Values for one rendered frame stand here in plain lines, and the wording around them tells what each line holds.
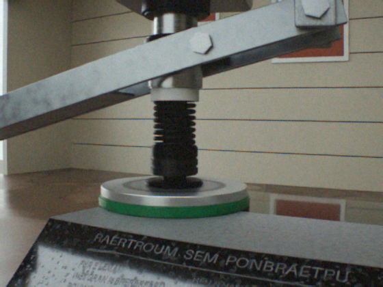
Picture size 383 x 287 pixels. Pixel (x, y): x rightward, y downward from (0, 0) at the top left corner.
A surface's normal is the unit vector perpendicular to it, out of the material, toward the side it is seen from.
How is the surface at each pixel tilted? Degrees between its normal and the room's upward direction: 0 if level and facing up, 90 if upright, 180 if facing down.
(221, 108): 90
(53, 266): 45
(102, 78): 90
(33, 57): 90
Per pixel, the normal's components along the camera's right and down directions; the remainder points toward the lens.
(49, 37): 0.88, 0.04
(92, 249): -0.33, -0.68
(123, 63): -0.26, 0.05
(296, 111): -0.49, 0.04
